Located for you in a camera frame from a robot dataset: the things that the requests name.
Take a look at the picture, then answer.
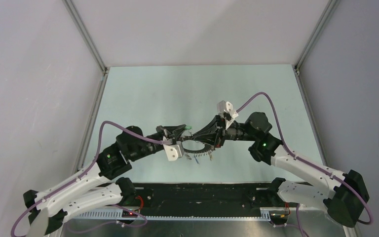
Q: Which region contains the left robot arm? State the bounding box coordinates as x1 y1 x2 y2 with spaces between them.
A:
23 121 187 237

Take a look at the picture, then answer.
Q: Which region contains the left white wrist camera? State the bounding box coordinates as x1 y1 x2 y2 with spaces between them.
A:
163 141 185 161

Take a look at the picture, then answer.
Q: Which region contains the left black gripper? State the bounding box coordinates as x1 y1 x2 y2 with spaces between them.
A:
129 124 186 161

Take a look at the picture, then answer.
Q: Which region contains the aluminium frame post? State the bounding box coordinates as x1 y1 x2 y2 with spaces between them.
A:
294 0 341 74
62 0 108 75

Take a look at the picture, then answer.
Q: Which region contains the left aluminium frame post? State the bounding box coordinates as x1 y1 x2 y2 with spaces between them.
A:
62 0 108 75

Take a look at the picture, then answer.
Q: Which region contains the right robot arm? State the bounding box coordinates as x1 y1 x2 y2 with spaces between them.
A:
185 112 370 228

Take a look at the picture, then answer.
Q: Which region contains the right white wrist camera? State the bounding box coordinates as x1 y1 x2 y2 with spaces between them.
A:
217 100 239 130

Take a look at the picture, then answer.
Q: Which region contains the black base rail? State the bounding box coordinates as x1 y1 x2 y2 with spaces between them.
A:
118 183 297 217

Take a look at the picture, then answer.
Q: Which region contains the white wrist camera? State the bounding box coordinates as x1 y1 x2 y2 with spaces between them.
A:
163 141 185 161
217 100 239 130

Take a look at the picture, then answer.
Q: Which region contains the white slotted cable duct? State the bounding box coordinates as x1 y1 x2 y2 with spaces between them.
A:
74 209 270 221

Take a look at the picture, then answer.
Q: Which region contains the large metal key ring disc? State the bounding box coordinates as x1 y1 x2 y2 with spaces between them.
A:
180 136 215 164

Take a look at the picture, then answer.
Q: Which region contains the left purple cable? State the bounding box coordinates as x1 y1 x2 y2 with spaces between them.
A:
10 121 174 237

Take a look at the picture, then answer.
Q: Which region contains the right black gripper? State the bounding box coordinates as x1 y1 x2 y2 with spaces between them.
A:
190 115 257 149

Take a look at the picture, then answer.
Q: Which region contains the right aluminium frame post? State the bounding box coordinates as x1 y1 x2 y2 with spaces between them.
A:
294 0 341 74

